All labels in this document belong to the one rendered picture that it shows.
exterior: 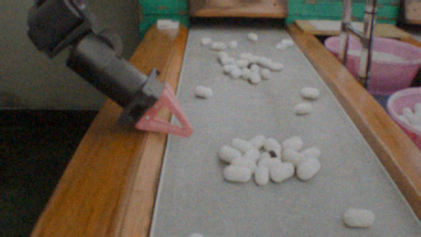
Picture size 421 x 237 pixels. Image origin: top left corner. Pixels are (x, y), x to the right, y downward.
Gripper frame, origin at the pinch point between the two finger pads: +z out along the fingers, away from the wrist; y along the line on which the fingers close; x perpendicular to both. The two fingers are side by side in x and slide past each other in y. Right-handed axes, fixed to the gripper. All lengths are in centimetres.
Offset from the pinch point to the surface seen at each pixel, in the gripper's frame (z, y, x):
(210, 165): 4.0, -6.9, -0.7
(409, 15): 46, 73, -47
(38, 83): -46, 165, 96
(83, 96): -21, 165, 85
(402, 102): 30.5, 14.2, -24.3
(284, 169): 10.0, -10.9, -7.8
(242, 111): 7.8, 11.8, -4.4
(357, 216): 15.5, -20.8, -11.7
